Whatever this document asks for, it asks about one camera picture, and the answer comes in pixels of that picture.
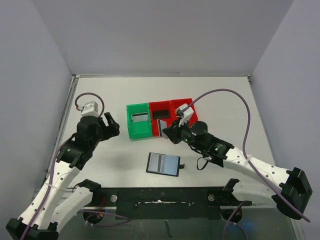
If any black VIP credit card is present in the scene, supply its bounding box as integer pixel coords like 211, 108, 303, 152
152, 109, 170, 119

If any silver VIP credit card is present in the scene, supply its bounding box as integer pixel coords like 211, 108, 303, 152
157, 119, 168, 139

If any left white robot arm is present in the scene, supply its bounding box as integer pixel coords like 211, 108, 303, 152
6, 112, 120, 240

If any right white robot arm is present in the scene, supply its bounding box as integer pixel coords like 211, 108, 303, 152
161, 120, 313, 222

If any middle red plastic bin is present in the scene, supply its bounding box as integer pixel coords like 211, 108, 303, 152
149, 100, 175, 137

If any red plastic bin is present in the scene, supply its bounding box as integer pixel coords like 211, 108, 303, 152
169, 97, 200, 133
149, 100, 175, 137

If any green plastic bin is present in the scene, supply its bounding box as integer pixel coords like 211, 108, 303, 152
126, 103, 153, 140

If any right red plastic bin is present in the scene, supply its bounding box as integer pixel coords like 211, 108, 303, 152
169, 97, 200, 133

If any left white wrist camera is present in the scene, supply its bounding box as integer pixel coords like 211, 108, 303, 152
81, 101, 99, 117

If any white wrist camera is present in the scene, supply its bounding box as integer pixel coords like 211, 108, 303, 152
81, 101, 99, 117
176, 103, 194, 127

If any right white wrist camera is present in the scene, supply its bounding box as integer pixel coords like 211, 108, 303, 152
176, 103, 194, 127

